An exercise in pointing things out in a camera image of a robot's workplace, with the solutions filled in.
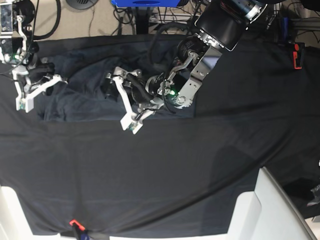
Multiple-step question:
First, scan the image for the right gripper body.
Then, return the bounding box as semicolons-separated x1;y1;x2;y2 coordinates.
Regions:
12;56;56;93

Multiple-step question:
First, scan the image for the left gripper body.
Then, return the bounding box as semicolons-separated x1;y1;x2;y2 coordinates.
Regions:
101;66;165;118

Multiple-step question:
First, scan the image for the dark grey T-shirt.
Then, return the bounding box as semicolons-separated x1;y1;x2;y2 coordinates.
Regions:
37;46;198;122

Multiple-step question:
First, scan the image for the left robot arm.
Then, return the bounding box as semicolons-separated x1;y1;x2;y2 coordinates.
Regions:
106;0;268;134

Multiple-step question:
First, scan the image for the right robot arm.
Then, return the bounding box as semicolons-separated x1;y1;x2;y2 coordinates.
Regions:
0;0;65;113

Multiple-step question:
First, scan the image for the black table cloth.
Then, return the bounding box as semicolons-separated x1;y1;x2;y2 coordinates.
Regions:
0;35;320;238

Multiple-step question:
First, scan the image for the black round chair base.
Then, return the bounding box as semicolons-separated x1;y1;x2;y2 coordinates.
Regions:
66;0;98;10

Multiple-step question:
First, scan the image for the blue box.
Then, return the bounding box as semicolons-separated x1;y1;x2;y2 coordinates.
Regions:
111;0;180;8

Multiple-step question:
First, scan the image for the red blue clamp bottom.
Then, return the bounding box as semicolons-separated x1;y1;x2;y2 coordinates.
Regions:
69;219;91;240

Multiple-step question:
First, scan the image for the white chair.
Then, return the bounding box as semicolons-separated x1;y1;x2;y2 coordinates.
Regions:
207;166;318;240

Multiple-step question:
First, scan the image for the red black clamp right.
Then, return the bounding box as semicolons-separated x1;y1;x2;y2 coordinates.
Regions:
292;42;306;70

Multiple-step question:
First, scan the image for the black table leg post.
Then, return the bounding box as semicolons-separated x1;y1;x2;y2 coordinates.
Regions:
131;7;154;35

